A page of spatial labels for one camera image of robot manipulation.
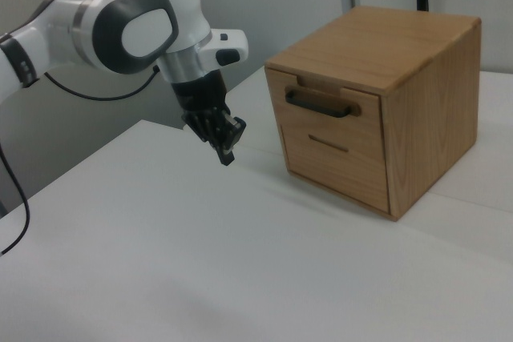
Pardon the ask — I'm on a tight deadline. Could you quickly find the wooden drawer with slot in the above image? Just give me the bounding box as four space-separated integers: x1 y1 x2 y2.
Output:
280 123 392 215

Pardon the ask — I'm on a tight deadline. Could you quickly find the black velcro strap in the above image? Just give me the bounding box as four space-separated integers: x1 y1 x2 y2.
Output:
0 35 40 89

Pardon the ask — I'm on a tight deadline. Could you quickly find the wooden drawer with handle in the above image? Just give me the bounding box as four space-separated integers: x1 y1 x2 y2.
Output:
265 67 386 162

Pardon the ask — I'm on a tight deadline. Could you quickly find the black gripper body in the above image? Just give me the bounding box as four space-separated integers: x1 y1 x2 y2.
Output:
171 70 232 115

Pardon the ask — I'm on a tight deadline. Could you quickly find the black drawer handle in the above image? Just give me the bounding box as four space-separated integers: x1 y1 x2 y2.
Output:
284 88 362 119

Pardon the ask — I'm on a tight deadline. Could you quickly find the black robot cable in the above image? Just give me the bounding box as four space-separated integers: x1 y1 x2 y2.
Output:
0 64 161 257

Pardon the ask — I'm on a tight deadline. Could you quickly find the wooden cabinet body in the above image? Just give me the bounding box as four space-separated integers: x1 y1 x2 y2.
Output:
265 5 483 223

